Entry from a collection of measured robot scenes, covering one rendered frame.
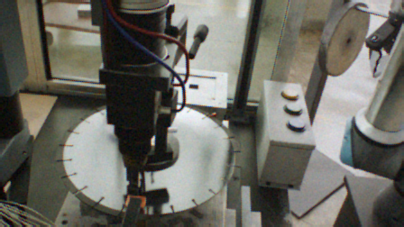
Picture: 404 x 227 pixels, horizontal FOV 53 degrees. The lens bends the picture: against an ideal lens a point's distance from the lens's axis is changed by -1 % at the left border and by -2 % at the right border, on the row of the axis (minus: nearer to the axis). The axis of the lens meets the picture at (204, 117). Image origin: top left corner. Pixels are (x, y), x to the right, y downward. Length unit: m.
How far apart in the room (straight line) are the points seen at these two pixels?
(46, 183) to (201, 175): 0.43
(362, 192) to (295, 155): 0.23
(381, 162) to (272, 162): 0.25
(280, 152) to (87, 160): 0.45
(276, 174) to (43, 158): 0.59
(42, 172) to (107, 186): 0.37
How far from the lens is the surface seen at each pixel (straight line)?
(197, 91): 1.09
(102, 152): 0.80
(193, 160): 0.79
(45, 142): 1.17
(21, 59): 0.49
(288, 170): 1.03
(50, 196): 1.02
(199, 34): 0.63
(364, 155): 0.96
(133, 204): 0.67
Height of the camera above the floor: 1.47
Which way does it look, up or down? 35 degrees down
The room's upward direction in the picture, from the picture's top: 7 degrees clockwise
